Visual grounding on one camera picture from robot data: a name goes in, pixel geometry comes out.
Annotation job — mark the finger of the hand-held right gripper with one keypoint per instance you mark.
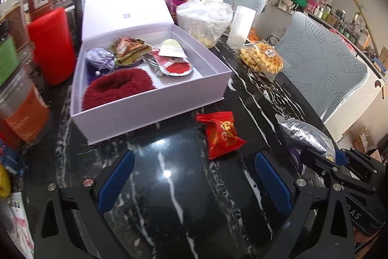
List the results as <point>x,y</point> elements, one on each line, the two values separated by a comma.
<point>315,160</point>
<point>344,155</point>

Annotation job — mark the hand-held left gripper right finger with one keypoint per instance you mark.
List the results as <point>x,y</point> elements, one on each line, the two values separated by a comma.
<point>272,183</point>

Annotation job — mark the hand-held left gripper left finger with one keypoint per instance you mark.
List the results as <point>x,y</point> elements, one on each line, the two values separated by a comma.
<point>116,178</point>

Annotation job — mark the silver snack packet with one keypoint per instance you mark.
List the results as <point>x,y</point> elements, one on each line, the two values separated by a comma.
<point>303,131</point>

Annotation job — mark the small red snack packet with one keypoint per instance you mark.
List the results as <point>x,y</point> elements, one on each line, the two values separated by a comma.
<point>222,133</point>

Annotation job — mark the white gift box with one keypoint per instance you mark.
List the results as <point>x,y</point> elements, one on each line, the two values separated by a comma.
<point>151,113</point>

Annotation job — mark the red fluffy scrunchie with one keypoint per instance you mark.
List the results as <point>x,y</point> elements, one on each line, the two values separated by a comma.
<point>118,87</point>

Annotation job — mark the pink red pouch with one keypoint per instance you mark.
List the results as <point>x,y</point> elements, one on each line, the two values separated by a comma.
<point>174,66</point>

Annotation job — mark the gold red snack packet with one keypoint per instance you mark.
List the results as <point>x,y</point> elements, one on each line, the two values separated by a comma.
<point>128,49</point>

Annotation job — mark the small white bottle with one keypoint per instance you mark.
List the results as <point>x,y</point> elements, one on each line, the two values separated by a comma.
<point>171,48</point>

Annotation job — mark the large grey leaf chair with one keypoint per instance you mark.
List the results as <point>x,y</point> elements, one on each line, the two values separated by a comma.
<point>327,64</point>

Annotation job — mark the small blue vial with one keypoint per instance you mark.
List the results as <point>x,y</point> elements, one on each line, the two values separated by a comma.
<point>4,152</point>
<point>12,166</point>

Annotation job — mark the white printed plastic bag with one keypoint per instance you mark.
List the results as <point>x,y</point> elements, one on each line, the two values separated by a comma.
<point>18,225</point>

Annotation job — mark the yellow fruit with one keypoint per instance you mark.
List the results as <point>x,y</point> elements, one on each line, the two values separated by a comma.
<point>3,183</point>

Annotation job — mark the packed waffle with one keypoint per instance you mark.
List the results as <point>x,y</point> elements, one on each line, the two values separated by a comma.
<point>262,58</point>

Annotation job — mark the row of cosmetic bottles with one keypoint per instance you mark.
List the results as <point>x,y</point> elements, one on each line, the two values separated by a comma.
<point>342,19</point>

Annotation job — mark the orange snack packet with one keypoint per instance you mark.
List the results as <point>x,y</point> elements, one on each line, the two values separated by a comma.
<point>253,34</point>

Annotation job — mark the red plastic canister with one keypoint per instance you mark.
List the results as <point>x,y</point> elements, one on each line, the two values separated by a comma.
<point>53,43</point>

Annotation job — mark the dark jar green label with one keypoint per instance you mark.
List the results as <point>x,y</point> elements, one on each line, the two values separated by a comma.
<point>7,58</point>

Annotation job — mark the clear plastic food bag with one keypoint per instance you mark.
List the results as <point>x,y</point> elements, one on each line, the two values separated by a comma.
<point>206,24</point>

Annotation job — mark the purple noodle bowl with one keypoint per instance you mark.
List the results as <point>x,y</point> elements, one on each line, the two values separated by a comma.
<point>178,4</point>

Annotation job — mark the clear jar brown contents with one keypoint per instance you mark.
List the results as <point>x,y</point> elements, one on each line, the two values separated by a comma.
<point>15,19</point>

